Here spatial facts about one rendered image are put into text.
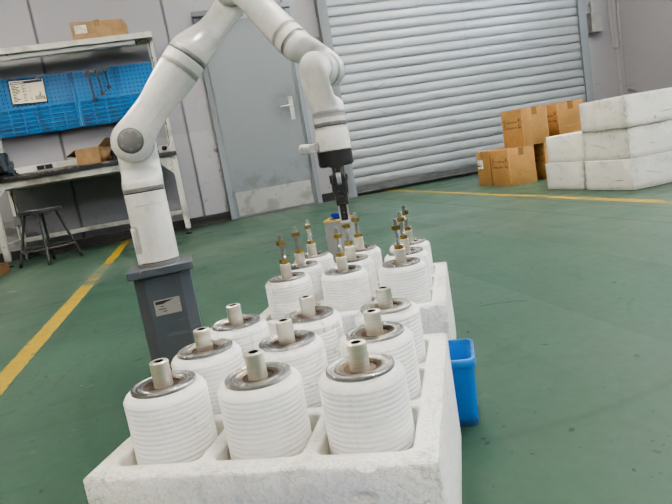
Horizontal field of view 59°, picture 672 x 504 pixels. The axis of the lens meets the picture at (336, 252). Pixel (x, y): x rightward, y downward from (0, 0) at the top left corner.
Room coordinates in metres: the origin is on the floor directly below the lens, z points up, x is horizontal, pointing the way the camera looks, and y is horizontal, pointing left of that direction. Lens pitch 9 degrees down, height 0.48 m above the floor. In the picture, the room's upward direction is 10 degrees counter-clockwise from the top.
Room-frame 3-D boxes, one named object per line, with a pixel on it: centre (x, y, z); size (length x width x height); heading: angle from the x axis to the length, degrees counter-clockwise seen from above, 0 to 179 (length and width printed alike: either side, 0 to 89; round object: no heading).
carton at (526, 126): (5.00, -1.72, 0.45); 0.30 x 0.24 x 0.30; 15
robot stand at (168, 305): (1.39, 0.41, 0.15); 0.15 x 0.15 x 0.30; 13
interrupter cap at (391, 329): (0.73, -0.03, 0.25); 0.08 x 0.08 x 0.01
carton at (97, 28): (5.86, 1.82, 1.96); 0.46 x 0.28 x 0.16; 99
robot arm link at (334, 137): (1.30, -0.01, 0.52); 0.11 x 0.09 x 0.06; 89
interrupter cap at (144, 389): (0.67, 0.23, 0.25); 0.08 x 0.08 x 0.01
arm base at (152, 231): (1.39, 0.41, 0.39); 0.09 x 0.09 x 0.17; 13
